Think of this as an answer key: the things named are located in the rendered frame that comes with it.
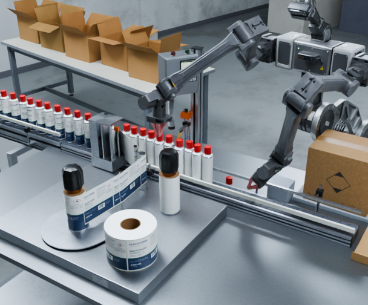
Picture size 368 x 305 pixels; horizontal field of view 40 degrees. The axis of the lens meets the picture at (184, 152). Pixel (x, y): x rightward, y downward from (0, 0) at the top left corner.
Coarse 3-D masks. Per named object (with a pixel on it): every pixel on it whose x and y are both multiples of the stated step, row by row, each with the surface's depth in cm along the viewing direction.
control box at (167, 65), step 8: (160, 56) 233; (168, 56) 231; (176, 56) 231; (184, 56) 232; (192, 56) 233; (160, 64) 235; (168, 64) 230; (176, 64) 232; (160, 72) 237; (168, 72) 232; (184, 88) 239; (192, 88) 240
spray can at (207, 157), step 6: (204, 150) 238; (210, 150) 236; (204, 156) 237; (210, 156) 237; (204, 162) 239; (210, 162) 238; (204, 168) 240; (210, 168) 240; (204, 174) 242; (210, 174) 241; (204, 180) 243; (210, 180) 243
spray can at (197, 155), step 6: (198, 144) 239; (198, 150) 238; (192, 156) 240; (198, 156) 239; (192, 162) 242; (198, 162) 240; (192, 168) 243; (198, 168) 242; (192, 174) 245; (198, 174) 243
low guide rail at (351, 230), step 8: (152, 168) 256; (184, 176) 246; (200, 184) 243; (208, 184) 240; (232, 192) 234; (240, 192) 233; (256, 200) 228; (264, 200) 227; (280, 208) 223; (288, 208) 221; (304, 216) 218; (312, 216) 216; (328, 224) 213; (336, 224) 211; (352, 232) 208
